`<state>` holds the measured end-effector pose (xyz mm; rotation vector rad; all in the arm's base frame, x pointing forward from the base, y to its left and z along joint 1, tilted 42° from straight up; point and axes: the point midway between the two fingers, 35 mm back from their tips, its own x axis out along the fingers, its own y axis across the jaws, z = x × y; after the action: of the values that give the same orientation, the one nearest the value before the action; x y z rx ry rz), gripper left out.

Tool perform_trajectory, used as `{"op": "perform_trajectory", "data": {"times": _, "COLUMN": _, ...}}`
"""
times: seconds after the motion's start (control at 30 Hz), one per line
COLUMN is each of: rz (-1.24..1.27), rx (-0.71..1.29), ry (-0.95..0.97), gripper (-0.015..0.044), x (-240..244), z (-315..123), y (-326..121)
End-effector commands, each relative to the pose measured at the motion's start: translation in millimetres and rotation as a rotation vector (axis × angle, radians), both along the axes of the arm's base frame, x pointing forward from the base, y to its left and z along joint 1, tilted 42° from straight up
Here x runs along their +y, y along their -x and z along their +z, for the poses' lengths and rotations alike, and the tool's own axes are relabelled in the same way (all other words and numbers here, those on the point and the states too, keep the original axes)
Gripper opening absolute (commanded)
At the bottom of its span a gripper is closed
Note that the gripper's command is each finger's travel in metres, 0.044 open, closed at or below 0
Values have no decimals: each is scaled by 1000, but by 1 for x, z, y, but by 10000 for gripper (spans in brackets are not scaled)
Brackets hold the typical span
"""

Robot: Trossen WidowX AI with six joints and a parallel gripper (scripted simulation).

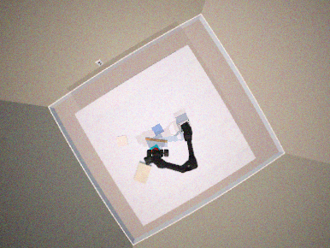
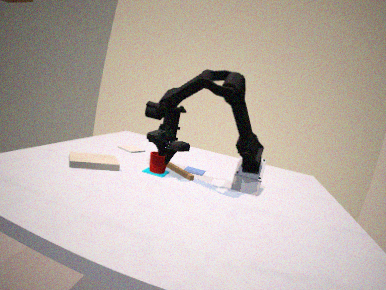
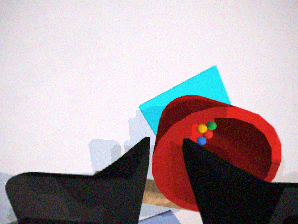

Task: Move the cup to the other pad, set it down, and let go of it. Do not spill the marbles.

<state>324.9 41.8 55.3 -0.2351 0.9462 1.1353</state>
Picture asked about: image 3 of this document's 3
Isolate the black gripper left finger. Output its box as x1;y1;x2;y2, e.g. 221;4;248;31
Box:
5;137;150;224

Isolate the blue marble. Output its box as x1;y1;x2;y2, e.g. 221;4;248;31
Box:
197;136;206;145

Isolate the green marble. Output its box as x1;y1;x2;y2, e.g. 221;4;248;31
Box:
207;121;217;130

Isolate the yellow marble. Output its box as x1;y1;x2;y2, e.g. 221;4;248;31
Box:
197;124;207;133

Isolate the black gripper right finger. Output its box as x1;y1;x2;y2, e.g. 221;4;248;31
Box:
182;138;298;224

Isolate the red cup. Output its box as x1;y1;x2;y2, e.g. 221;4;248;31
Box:
152;95;281;212

